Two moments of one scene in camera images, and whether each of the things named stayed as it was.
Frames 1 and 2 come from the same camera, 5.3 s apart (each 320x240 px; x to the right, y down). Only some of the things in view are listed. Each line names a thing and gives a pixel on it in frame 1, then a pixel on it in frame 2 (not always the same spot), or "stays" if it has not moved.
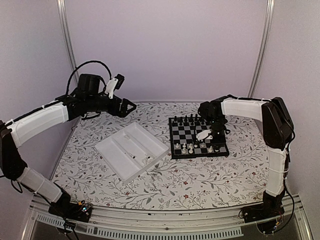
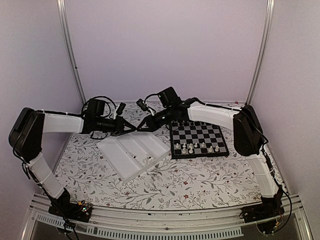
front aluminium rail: (174, 224) stays
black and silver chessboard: (184, 143) stays
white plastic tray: (131, 151) stays
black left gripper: (122, 112) → (120, 126)
